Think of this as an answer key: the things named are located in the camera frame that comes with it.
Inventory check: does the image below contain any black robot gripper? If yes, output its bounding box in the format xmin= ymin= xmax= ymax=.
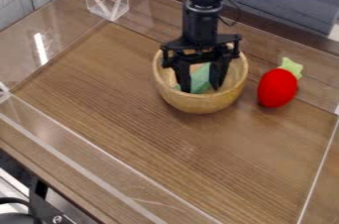
xmin=160 ymin=1 xmax=241 ymax=93

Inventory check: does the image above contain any green rectangular block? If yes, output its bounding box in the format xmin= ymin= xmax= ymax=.
xmin=172 ymin=61 xmax=214 ymax=95

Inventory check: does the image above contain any brown wooden bowl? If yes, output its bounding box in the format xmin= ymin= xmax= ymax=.
xmin=152 ymin=51 xmax=249 ymax=114

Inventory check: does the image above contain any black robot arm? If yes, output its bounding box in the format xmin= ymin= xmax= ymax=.
xmin=160 ymin=0 xmax=241 ymax=93

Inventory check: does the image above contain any red plush strawberry toy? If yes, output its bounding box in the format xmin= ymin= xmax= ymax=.
xmin=256 ymin=56 xmax=302 ymax=108

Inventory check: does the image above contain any clear acrylic corner bracket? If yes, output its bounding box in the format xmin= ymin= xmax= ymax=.
xmin=83 ymin=0 xmax=129 ymax=22

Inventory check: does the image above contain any clear acrylic tray wall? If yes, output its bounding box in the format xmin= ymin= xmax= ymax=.
xmin=0 ymin=82 xmax=222 ymax=224

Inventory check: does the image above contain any black cable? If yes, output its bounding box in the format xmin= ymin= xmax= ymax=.
xmin=0 ymin=196 xmax=37 ymax=224

